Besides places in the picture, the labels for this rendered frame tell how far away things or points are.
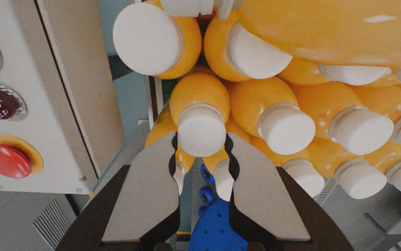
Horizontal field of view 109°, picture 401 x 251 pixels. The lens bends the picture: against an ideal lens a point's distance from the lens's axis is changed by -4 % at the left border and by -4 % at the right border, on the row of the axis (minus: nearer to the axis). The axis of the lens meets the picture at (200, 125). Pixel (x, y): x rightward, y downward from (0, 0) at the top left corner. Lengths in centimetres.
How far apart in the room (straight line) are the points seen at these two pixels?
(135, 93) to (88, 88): 116
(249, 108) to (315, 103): 7
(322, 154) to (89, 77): 28
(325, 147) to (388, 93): 8
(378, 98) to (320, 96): 7
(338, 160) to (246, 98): 14
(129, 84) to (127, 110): 22
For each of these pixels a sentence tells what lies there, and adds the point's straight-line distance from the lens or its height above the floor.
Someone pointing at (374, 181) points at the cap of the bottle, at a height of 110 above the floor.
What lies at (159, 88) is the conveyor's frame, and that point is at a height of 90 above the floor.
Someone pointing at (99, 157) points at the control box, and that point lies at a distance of 21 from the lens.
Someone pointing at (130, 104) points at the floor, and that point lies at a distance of 139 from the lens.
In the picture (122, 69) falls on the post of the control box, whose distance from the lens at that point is 33.
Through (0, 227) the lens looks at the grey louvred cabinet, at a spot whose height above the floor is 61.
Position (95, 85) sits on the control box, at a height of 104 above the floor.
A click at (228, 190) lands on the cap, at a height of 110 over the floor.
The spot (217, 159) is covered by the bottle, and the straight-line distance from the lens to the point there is 18.
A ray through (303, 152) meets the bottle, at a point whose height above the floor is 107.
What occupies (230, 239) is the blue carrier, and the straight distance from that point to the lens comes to 35.
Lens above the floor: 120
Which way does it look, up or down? 62 degrees down
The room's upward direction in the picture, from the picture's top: 177 degrees clockwise
